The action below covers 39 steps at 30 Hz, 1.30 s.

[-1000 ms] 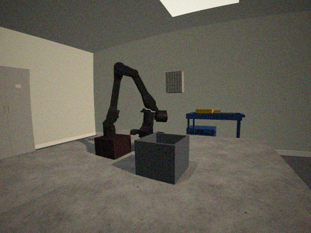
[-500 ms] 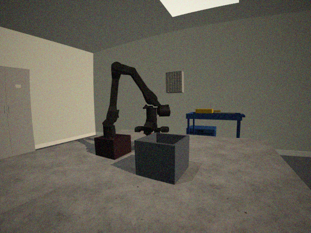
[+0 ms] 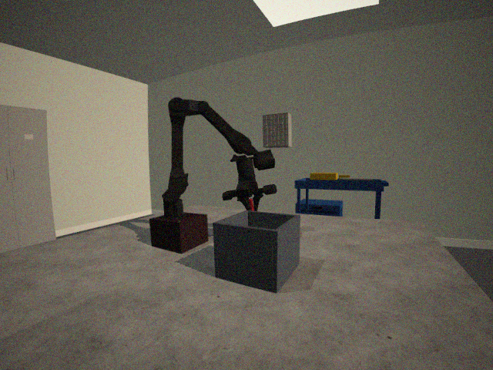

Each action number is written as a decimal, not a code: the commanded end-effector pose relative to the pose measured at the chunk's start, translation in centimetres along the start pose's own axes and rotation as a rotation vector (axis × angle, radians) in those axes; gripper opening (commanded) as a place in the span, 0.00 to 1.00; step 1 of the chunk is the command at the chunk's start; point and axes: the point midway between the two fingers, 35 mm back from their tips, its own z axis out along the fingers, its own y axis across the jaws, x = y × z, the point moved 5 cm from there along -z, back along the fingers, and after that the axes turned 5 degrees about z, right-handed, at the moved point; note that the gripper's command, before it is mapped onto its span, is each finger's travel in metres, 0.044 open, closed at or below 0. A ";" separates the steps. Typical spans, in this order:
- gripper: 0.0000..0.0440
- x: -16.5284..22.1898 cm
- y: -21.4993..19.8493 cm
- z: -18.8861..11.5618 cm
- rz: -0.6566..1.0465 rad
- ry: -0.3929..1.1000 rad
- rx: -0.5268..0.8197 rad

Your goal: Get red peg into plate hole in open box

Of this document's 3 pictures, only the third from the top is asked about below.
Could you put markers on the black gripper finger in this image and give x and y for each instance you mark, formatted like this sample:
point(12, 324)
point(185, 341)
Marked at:
point(256, 201)
point(245, 202)

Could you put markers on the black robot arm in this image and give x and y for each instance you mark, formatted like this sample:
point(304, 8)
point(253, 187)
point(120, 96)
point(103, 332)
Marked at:
point(178, 110)

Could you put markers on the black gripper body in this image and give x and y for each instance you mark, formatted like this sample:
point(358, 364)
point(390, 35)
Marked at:
point(268, 189)

